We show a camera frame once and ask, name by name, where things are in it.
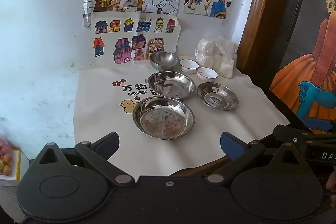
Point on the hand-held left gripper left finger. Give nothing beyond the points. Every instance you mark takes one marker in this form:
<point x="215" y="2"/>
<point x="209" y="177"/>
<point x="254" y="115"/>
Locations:
<point x="107" y="143"/>

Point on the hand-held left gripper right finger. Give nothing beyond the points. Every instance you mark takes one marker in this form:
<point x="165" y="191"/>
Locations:
<point x="230" y="145"/>

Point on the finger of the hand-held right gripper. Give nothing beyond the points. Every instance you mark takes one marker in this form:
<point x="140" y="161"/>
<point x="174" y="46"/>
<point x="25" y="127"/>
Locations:
<point x="288" y="134"/>
<point x="319" y="124"/>

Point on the small steel plate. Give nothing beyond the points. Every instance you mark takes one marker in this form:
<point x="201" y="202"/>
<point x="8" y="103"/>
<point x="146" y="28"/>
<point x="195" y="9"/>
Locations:
<point x="218" y="96"/>

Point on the large steel plate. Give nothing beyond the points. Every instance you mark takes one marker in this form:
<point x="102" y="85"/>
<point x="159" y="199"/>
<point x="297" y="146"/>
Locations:
<point x="164" y="119"/>
<point x="172" y="84"/>

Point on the white red-rimmed ceramic bowl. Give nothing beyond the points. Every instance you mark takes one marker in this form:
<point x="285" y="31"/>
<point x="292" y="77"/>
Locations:
<point x="189" y="66"/>
<point x="207" y="74"/>

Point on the deep steel bowl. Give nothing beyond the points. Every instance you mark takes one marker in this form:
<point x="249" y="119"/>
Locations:
<point x="163" y="60"/>

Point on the person's right hand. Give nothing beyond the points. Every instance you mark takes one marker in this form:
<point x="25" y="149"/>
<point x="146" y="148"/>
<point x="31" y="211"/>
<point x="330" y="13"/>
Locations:
<point x="331" y="182"/>

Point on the printed cream table cloth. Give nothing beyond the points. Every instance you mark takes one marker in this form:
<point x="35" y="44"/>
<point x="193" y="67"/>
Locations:
<point x="102" y="119"/>

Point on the orange dress figure poster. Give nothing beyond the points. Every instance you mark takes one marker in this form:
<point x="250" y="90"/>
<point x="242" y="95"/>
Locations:
<point x="312" y="69"/>

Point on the clear bag of white rolls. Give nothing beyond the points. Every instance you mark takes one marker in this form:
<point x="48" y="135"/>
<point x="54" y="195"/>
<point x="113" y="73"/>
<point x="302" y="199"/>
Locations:
<point x="215" y="56"/>

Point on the yellow edged white box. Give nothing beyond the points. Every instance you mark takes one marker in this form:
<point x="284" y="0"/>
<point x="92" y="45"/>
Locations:
<point x="17" y="169"/>

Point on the orange snack packet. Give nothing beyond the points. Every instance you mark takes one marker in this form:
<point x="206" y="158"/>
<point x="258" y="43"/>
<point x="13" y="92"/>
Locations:
<point x="5" y="158"/>

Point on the colourful houses wall drawing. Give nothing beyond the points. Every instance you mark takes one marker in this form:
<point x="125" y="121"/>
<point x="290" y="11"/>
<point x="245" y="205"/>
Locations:
<point x="123" y="37"/>

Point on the brown wooden frame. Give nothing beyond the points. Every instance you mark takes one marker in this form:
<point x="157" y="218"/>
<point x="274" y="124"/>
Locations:
<point x="258" y="16"/>

